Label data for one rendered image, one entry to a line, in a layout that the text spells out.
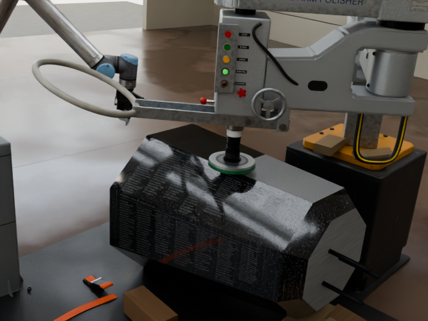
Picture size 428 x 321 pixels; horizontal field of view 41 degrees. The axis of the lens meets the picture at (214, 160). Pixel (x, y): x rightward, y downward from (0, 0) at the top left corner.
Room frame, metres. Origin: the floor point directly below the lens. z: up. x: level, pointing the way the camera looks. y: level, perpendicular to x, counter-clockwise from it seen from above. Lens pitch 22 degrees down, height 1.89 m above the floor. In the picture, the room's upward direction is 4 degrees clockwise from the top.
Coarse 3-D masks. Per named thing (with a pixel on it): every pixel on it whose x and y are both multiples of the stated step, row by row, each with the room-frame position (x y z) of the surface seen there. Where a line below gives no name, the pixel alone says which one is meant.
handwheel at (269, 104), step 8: (264, 88) 2.32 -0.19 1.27; (272, 88) 2.32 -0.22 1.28; (256, 96) 2.31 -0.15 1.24; (280, 96) 2.32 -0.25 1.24; (264, 104) 2.31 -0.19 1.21; (272, 104) 2.31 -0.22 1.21; (256, 112) 2.31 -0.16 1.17; (280, 112) 2.32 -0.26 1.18; (264, 120) 2.31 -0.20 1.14; (272, 120) 2.31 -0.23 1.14
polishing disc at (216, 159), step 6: (210, 156) 2.49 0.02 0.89; (216, 156) 2.49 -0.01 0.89; (222, 156) 2.50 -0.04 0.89; (240, 156) 2.52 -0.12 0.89; (246, 156) 2.52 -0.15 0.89; (210, 162) 2.43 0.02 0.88; (216, 162) 2.42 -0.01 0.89; (222, 162) 2.42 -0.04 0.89; (228, 162) 2.43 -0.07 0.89; (240, 162) 2.44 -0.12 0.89; (246, 162) 2.44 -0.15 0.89; (252, 162) 2.45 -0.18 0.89; (222, 168) 2.37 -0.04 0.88; (228, 168) 2.37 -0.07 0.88; (234, 168) 2.37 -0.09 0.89; (240, 168) 2.37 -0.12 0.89; (246, 168) 2.39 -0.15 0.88
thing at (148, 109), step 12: (132, 108) 2.39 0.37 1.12; (144, 108) 2.39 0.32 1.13; (156, 108) 2.39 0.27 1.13; (168, 108) 2.50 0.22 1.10; (180, 108) 2.51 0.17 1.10; (192, 108) 2.51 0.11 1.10; (204, 108) 2.51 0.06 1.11; (180, 120) 2.40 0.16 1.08; (192, 120) 2.40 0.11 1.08; (204, 120) 2.40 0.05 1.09; (216, 120) 2.41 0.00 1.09; (228, 120) 2.41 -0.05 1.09; (240, 120) 2.41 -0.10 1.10; (252, 120) 2.41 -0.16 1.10; (276, 120) 2.42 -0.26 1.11
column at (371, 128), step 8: (352, 120) 3.06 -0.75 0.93; (368, 120) 3.05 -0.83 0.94; (376, 120) 3.04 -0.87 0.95; (344, 128) 3.14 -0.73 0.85; (352, 128) 3.06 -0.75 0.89; (368, 128) 3.05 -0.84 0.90; (376, 128) 3.04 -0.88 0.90; (344, 136) 3.07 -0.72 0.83; (352, 136) 3.06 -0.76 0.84; (360, 136) 3.05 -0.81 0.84; (368, 136) 3.05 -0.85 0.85; (376, 136) 3.04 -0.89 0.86; (352, 144) 3.06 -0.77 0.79; (360, 144) 3.05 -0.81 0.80; (368, 144) 3.05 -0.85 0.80; (376, 144) 3.04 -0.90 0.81
